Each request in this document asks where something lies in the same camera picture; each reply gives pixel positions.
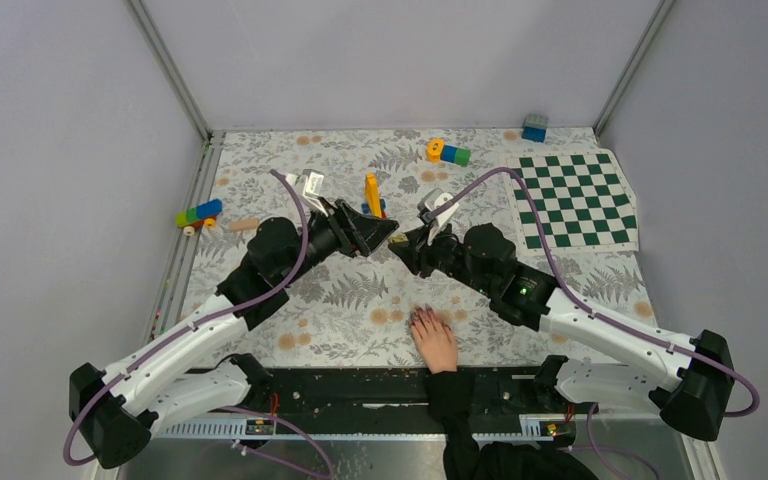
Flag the orange blue green block row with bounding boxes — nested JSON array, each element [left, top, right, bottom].
[[426, 138, 471, 166]]

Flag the grey blue lego bricks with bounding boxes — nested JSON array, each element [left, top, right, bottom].
[[521, 113, 549, 143]]

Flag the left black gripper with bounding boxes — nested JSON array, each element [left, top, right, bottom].
[[281, 197, 399, 287]]

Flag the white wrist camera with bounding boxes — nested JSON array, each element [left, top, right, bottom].
[[418, 188, 459, 246], [284, 169, 328, 215]]

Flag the floral patterned table cloth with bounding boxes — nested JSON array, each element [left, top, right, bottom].
[[182, 128, 656, 367]]

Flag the small beige wooden block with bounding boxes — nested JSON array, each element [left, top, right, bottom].
[[228, 218, 260, 233]]

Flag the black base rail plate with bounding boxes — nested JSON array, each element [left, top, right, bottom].
[[206, 364, 597, 439]]

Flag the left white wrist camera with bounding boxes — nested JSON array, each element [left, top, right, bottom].
[[284, 169, 328, 215]]

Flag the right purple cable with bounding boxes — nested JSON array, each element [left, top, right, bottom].
[[430, 166, 762, 419]]

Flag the person's hand dark nails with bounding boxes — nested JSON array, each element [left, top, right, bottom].
[[410, 306, 458, 374]]

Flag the green white checkerboard mat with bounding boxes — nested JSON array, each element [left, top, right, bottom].
[[506, 149, 639, 254]]

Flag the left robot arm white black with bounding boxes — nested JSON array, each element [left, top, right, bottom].
[[63, 199, 399, 469]]

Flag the black sleeved forearm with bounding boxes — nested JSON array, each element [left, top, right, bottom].
[[424, 371, 596, 479]]

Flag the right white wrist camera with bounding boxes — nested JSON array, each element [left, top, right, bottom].
[[418, 188, 459, 246]]

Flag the green blue block stack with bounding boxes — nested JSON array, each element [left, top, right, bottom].
[[175, 199, 223, 237]]

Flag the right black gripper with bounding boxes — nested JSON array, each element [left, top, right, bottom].
[[388, 217, 495, 297]]

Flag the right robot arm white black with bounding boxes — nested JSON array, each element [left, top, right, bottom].
[[388, 224, 735, 441]]

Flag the yellow red toy block car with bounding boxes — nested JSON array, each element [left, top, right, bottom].
[[362, 173, 387, 219]]

